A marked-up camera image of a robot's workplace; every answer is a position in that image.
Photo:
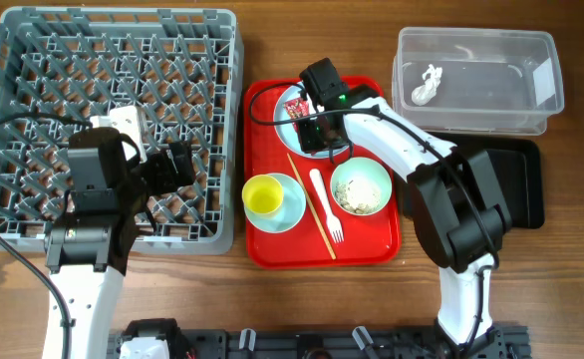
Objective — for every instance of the grey dishwasher rack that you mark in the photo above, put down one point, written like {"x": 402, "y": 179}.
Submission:
{"x": 60, "y": 66}

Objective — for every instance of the white plastic wrapper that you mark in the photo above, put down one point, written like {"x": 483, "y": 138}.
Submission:
{"x": 422, "y": 94}

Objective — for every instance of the clear plastic bin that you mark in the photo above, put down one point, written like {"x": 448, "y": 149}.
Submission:
{"x": 494, "y": 81}

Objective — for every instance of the red snack wrapper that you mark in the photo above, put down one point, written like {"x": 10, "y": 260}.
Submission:
{"x": 296, "y": 108}

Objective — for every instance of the small light blue bowl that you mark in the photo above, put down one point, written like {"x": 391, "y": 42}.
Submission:
{"x": 290, "y": 213}

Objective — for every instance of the yellow plastic cup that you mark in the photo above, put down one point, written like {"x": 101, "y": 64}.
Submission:
{"x": 263, "y": 195}

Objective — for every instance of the black tray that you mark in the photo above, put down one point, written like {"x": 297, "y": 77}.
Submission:
{"x": 517, "y": 165}

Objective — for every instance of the white plastic fork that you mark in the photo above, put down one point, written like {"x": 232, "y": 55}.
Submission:
{"x": 333, "y": 222}

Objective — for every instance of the large light blue plate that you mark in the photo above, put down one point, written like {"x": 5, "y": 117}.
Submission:
{"x": 287, "y": 133}

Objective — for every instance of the red plastic tray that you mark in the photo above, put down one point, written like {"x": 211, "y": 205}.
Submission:
{"x": 368, "y": 239}

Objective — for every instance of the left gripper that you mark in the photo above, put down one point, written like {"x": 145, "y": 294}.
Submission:
{"x": 167, "y": 181}

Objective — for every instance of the wooden chopstick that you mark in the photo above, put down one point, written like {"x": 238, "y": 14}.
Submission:
{"x": 312, "y": 209}

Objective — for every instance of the mint green bowl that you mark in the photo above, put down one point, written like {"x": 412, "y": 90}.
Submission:
{"x": 367, "y": 168}

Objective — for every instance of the rice and food scraps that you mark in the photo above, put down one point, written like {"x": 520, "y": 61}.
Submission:
{"x": 358, "y": 195}

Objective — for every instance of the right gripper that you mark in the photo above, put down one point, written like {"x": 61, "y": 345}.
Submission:
{"x": 309, "y": 144}

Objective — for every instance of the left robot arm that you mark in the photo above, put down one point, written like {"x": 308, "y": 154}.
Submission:
{"x": 87, "y": 249}

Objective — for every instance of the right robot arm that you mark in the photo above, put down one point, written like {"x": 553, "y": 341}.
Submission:
{"x": 459, "y": 211}

